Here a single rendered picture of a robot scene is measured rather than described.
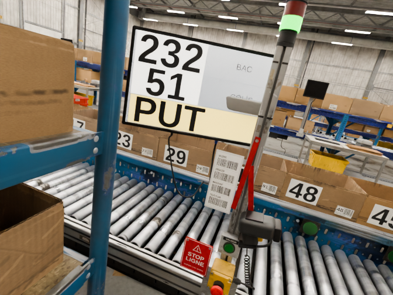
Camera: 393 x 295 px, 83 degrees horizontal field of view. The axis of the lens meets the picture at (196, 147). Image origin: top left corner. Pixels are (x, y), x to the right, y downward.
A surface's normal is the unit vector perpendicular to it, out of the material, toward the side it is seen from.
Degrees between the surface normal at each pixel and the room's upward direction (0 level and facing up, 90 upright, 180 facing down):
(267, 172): 90
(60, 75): 90
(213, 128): 86
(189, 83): 86
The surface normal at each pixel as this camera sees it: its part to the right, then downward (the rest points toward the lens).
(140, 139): -0.32, 0.22
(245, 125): 0.04, 0.22
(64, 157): 0.93, 0.26
